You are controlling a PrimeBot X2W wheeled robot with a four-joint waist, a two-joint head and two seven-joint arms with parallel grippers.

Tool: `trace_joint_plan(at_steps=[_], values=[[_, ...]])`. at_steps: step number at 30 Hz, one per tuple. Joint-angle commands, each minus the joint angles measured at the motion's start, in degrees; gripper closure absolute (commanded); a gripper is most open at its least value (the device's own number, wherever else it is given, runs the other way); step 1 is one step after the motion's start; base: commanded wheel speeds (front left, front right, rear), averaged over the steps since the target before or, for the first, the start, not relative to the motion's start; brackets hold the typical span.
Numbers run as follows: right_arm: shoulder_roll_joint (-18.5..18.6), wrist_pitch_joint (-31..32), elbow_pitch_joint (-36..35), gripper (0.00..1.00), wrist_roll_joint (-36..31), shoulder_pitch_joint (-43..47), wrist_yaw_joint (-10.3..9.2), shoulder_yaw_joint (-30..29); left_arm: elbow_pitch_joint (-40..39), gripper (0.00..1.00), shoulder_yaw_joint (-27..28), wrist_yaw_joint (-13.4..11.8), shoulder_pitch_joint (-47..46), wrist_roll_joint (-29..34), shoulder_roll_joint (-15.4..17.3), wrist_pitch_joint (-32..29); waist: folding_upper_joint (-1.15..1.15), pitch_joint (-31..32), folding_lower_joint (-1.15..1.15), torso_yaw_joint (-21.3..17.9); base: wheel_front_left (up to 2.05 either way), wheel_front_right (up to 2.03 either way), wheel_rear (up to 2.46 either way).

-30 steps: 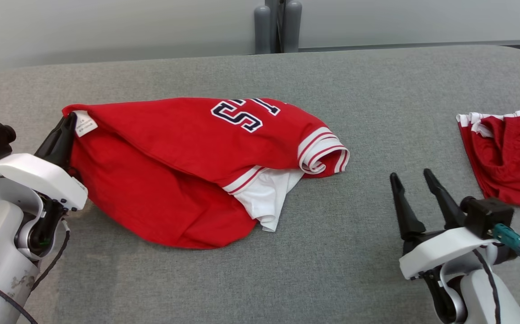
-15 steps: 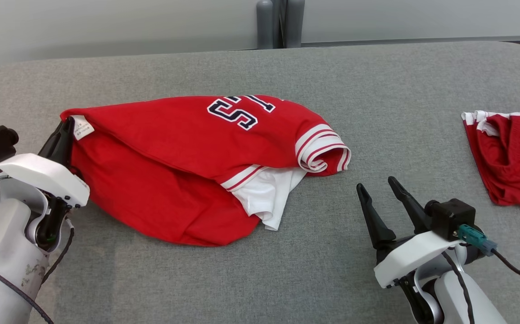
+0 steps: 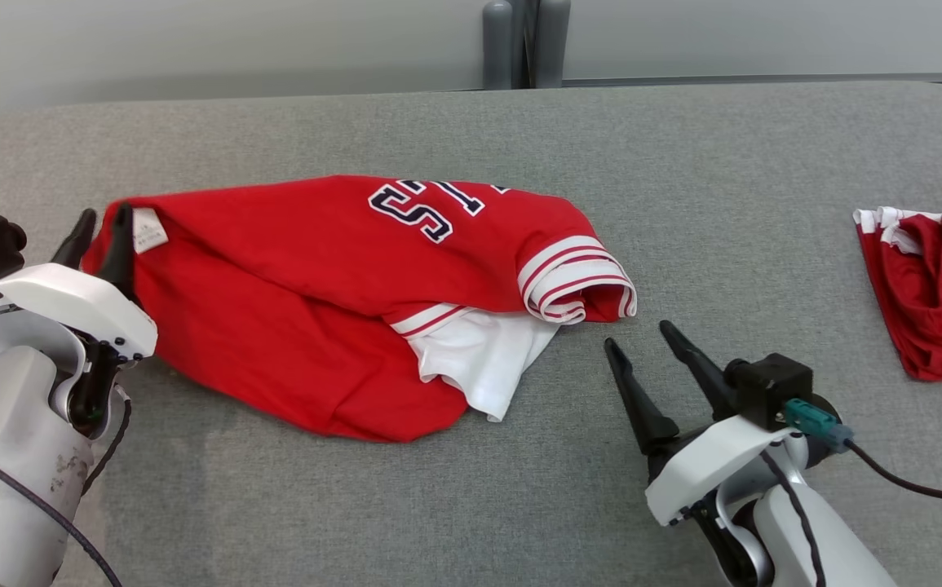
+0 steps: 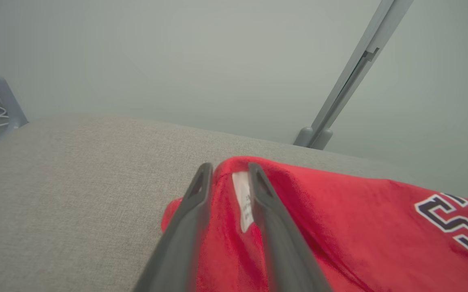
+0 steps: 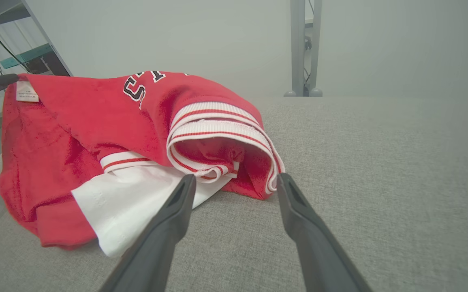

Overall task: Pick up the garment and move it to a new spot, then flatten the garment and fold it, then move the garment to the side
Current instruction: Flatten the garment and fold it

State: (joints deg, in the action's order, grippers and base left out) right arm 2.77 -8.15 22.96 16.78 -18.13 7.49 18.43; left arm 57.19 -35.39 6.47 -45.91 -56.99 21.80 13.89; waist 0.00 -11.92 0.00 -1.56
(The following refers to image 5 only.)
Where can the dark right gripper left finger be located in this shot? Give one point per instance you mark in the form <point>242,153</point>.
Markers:
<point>157,251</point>

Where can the grey metal shelf rack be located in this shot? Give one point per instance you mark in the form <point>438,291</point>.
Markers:
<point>35,54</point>

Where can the red Bulls jersey shirt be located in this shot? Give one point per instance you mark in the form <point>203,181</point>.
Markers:
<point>75,121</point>

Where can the grey partition post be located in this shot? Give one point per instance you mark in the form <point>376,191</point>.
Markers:
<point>297,40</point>

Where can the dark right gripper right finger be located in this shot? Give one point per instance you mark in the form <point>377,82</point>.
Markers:
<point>319,259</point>

